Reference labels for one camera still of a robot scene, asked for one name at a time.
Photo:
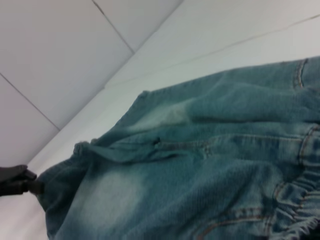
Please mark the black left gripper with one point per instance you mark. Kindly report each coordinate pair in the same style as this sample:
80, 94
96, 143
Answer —
10, 182

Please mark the blue denim shorts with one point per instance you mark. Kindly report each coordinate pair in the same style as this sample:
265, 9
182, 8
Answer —
200, 150

